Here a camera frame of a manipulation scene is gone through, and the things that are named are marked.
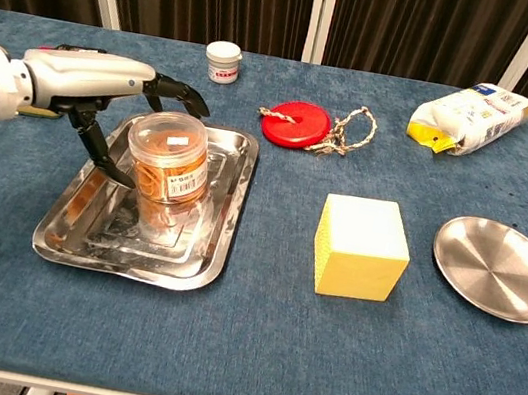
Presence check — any small white jar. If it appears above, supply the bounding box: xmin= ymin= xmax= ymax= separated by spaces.
xmin=200 ymin=38 xmax=246 ymax=88

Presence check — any transparent jar of rubber bands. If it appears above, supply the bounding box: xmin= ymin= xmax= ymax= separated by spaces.
xmin=116 ymin=103 xmax=219 ymax=210

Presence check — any red plastic disc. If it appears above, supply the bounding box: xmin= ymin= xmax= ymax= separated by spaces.
xmin=258 ymin=95 xmax=335 ymax=155

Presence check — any blue tablecloth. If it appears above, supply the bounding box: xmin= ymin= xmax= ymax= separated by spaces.
xmin=0 ymin=8 xmax=528 ymax=395

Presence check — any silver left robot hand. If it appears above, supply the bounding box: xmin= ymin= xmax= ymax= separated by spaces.
xmin=4 ymin=37 xmax=218 ymax=200

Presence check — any round steel plate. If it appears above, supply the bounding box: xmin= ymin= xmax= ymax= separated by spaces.
xmin=422 ymin=210 xmax=528 ymax=325

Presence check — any white upright frame post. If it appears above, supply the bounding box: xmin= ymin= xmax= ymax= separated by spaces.
xmin=313 ymin=0 xmax=340 ymax=66
xmin=300 ymin=0 xmax=325 ymax=64

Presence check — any rectangular steel tray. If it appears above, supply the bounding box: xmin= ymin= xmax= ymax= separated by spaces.
xmin=28 ymin=96 xmax=264 ymax=301

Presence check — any yellow foam cube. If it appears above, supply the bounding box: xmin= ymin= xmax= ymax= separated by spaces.
xmin=304 ymin=189 xmax=420 ymax=309

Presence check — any white and yellow bag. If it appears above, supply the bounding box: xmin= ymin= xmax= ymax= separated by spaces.
xmin=402 ymin=70 xmax=528 ymax=171

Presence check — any braided rope loop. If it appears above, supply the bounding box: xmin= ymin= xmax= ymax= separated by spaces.
xmin=252 ymin=89 xmax=381 ymax=165

